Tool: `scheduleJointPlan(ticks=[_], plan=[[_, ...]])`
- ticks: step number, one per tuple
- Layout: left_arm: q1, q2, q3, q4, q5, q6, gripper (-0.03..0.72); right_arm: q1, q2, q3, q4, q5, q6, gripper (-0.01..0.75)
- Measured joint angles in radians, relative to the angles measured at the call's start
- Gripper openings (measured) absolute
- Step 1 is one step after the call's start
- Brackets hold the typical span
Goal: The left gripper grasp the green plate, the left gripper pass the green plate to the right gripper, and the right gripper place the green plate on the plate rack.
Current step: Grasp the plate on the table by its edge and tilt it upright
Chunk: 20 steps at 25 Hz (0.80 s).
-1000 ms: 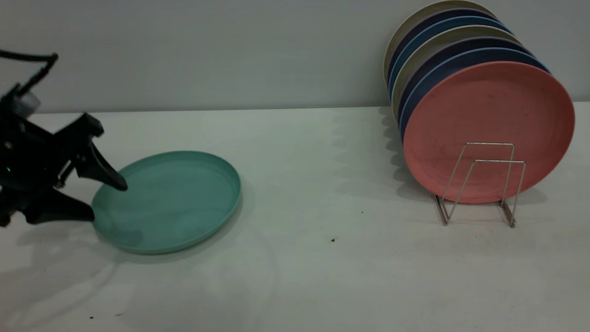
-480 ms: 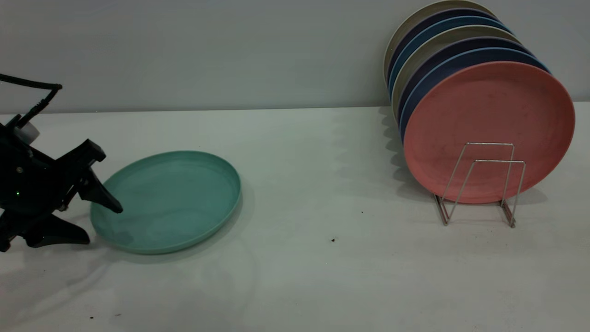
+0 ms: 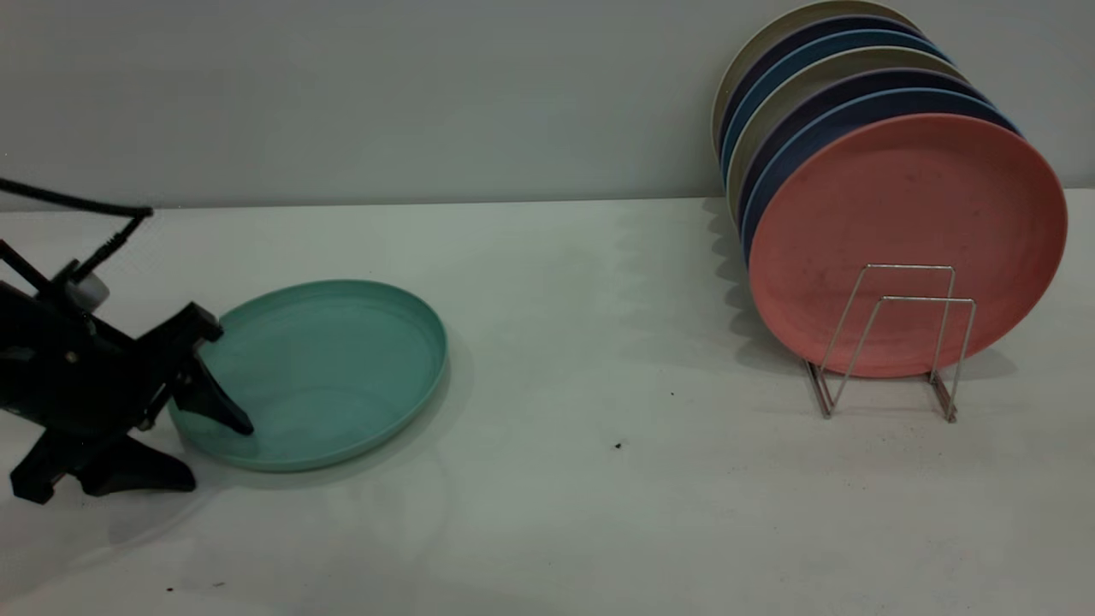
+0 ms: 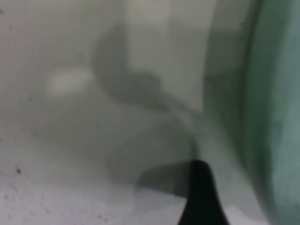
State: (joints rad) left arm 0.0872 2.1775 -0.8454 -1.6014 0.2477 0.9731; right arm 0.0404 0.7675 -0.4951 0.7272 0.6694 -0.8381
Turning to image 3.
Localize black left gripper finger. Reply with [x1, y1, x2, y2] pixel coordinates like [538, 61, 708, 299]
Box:
[137, 302, 255, 437]
[10, 430, 198, 504]

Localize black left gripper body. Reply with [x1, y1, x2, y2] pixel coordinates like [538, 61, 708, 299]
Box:
[0, 287, 172, 437]

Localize green round plate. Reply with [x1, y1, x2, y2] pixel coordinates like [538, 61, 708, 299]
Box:
[169, 280, 448, 473]

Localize blue plate with light rim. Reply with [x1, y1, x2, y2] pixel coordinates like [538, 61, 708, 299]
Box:
[741, 88, 1025, 264]

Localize beige round plate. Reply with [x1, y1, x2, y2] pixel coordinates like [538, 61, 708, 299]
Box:
[725, 47, 970, 228]
[711, 0, 923, 163]

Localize dark purple plate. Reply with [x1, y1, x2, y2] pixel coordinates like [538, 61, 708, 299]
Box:
[736, 68, 991, 236]

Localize teal blue plate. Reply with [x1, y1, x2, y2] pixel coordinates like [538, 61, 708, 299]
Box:
[721, 30, 952, 185]

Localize pink round plate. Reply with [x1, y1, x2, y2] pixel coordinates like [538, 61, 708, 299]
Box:
[748, 114, 1068, 380]

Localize dark navy plate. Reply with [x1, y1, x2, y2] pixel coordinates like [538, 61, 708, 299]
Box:
[719, 15, 932, 159]

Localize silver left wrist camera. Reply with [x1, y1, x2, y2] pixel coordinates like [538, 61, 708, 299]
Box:
[64, 272, 110, 311]

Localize silver wire plate rack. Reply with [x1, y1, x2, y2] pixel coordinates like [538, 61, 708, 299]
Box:
[804, 264, 977, 424]

